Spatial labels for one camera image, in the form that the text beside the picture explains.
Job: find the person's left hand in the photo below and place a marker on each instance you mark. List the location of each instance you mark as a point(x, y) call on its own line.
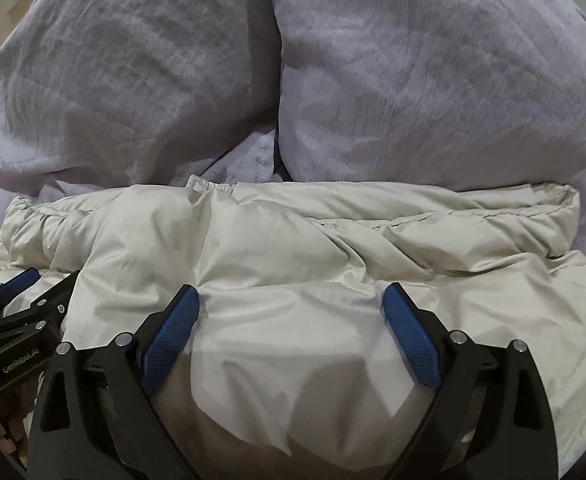
point(8, 430)

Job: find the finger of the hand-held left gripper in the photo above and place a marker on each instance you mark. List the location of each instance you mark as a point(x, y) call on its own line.
point(20, 285)
point(55, 295)

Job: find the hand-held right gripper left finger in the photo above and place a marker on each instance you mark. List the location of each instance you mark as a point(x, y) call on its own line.
point(173, 332)

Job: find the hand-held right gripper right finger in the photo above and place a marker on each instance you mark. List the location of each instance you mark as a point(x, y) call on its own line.
point(409, 332)

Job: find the lavender pillow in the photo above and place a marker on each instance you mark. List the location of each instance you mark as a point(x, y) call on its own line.
point(433, 75)
point(113, 85)

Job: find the light grey puffer jacket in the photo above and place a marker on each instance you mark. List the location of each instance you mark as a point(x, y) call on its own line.
point(323, 270)

